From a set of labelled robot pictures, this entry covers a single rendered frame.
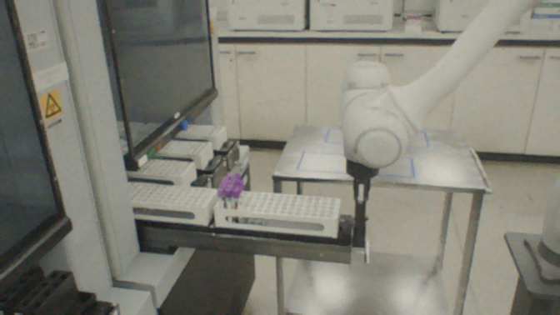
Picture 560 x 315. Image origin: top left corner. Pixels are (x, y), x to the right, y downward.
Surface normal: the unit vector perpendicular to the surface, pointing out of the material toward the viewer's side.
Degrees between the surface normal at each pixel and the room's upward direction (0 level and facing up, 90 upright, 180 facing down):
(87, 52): 90
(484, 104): 90
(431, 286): 0
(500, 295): 0
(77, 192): 90
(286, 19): 90
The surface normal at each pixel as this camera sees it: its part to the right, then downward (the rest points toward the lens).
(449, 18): -0.22, 0.40
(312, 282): -0.03, -0.91
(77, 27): 0.98, 0.06
